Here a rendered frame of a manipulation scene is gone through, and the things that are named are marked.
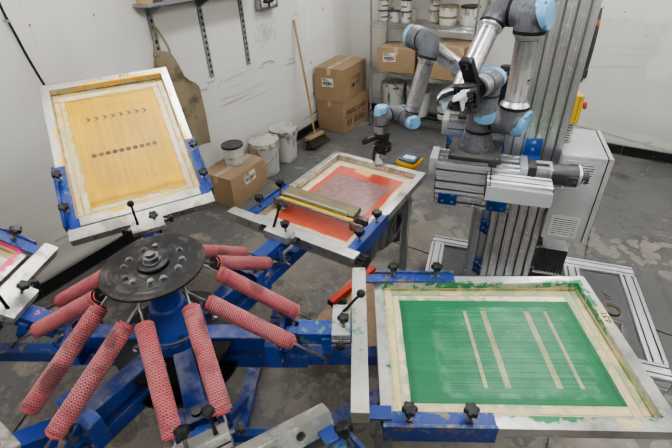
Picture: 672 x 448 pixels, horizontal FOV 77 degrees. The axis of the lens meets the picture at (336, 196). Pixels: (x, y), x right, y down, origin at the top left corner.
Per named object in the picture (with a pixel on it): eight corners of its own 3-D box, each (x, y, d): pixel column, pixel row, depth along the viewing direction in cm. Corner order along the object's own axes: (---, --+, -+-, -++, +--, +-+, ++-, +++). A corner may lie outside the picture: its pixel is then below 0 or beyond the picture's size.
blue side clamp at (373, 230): (378, 223, 200) (379, 211, 196) (388, 226, 197) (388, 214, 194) (346, 259, 178) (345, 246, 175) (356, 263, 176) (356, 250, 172)
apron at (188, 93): (207, 140, 390) (181, 19, 335) (213, 141, 387) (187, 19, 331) (160, 163, 353) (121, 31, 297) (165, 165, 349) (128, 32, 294)
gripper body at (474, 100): (470, 113, 134) (488, 102, 142) (471, 86, 131) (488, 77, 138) (449, 111, 139) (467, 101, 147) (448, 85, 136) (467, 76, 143)
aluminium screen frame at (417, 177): (336, 156, 259) (335, 151, 257) (425, 179, 231) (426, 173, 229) (249, 221, 203) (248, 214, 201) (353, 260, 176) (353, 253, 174)
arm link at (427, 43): (451, 33, 197) (422, 131, 218) (438, 29, 206) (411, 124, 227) (431, 29, 192) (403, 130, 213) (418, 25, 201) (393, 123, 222)
